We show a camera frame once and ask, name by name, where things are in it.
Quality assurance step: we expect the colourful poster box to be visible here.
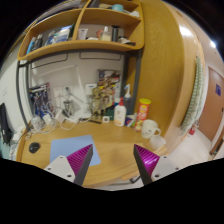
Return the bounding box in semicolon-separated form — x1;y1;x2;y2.
98;70;121;107

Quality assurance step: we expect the clear plastic container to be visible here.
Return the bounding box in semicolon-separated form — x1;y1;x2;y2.
150;135;166;150

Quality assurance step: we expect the black computer mouse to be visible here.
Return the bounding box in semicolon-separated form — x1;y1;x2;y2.
29;142;41;154

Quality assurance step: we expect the red yellow chips can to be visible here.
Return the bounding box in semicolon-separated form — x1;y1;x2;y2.
135;98;151;131

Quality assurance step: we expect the white glue bottle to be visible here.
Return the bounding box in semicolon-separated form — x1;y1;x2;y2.
114;98;126;127

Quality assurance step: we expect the black monitor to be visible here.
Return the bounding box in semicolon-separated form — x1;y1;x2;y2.
0;103;12;144

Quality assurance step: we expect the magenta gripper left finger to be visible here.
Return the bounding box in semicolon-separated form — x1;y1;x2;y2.
45;144;93;186

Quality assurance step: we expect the blue mouse pad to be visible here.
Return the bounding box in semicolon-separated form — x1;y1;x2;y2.
50;135;101;166

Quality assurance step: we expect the black cylinder on shelf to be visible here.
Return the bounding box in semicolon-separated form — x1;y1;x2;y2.
112;25;120;42

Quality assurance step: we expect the wooden wall shelf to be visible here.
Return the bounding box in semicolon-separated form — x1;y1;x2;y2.
17;0;144;61

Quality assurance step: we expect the brown door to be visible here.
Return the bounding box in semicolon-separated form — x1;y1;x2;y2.
199;68;224;140

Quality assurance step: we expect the blue robot model box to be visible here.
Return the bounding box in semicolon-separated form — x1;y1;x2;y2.
29;83;51;117

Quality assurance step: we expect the teal bowl on shelf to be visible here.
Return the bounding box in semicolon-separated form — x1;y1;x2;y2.
112;4;124;12

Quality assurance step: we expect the white power adapter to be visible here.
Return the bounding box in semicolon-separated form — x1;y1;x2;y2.
43;114;54;125

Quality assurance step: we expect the white tube on shelf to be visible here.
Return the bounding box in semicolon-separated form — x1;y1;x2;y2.
78;28;88;40

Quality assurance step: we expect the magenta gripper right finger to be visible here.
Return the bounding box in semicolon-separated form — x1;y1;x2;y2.
133;144;179;185

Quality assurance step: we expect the white ceramic mug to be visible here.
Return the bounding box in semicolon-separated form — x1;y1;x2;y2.
141;119;161;139

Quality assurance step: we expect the small white cube clock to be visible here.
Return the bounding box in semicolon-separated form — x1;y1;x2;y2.
102;116;110;123

